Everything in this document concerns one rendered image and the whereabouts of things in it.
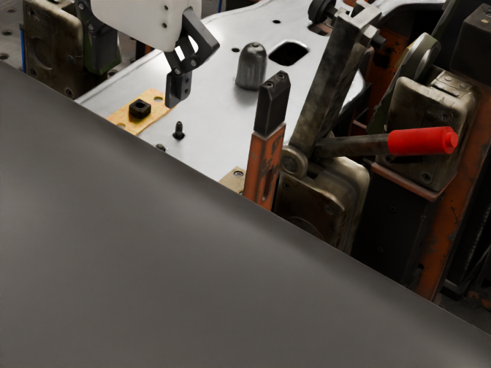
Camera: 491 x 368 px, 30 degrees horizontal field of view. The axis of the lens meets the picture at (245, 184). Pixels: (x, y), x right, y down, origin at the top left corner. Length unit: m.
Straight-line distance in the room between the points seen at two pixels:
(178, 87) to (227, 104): 0.11
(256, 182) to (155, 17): 0.20
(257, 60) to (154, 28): 0.17
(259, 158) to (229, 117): 0.26
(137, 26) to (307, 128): 0.19
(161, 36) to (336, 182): 0.20
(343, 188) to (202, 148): 0.17
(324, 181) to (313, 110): 0.07
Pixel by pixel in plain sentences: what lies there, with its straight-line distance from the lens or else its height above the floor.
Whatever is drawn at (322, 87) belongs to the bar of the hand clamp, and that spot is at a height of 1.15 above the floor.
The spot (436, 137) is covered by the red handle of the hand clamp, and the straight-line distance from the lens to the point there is 0.74.
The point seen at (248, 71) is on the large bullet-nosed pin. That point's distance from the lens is 0.98.
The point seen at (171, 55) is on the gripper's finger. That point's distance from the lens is 0.85.
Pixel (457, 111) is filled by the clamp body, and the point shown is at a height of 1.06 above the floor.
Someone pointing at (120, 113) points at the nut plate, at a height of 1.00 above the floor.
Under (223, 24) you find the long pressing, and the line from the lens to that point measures 1.09.
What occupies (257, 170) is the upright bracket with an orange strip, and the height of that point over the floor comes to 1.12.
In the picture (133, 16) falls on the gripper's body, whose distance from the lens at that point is 0.85.
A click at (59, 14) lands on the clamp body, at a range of 1.01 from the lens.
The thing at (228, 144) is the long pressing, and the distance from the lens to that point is 0.91.
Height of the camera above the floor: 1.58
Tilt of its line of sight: 42 degrees down
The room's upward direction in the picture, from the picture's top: 8 degrees clockwise
